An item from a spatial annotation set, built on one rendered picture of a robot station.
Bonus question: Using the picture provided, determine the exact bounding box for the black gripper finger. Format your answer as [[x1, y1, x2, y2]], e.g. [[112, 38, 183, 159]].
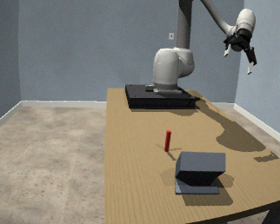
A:
[[244, 42, 257, 75], [223, 32, 244, 56]]

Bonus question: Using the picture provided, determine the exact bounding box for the grey square panel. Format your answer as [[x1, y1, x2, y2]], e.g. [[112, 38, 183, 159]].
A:
[[175, 151, 226, 194]]

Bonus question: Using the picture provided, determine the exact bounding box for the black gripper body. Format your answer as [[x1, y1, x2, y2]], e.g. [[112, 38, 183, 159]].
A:
[[236, 30, 250, 49]]

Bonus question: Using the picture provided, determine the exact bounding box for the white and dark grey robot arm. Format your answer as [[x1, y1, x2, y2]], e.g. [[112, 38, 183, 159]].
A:
[[145, 0, 256, 95]]

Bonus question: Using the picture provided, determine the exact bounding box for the red rectangular block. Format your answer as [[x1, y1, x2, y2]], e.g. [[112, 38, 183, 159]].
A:
[[164, 130, 171, 151]]

